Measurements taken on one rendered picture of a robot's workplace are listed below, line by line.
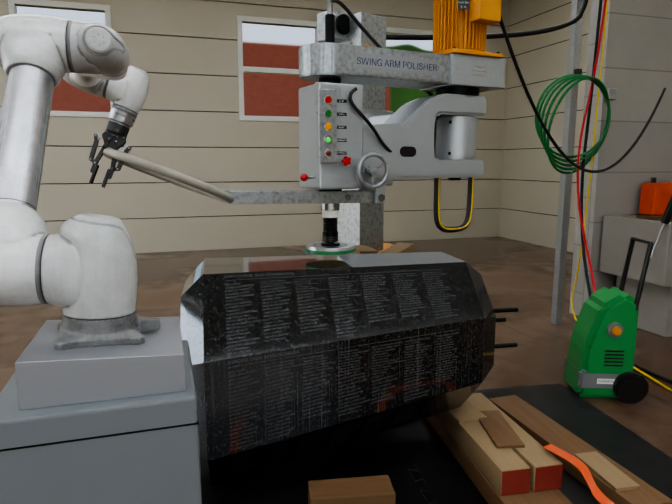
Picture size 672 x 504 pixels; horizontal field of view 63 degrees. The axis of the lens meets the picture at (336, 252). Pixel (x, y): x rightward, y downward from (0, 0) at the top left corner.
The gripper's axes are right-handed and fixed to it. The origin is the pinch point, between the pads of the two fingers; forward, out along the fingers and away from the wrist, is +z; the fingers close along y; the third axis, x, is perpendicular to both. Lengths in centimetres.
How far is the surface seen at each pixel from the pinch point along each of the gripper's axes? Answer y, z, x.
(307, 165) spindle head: 71, -34, 14
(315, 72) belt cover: 60, -67, 2
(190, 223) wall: 14, 20, 612
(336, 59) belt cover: 66, -75, 0
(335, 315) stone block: 96, 18, -18
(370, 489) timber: 126, 71, -32
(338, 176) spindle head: 83, -33, 4
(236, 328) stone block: 63, 34, -21
